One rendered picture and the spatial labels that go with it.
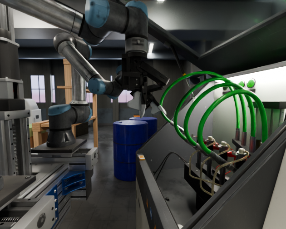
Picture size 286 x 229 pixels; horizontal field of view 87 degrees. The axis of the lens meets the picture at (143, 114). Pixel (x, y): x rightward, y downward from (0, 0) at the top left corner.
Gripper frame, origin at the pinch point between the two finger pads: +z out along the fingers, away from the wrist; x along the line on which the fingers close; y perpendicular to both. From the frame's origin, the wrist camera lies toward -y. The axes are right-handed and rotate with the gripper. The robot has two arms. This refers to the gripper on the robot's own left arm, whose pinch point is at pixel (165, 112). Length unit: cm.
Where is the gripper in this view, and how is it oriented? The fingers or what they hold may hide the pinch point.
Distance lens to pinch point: 74.6
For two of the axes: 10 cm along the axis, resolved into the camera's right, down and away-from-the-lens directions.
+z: 6.2, 7.3, -2.8
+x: -2.7, -1.4, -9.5
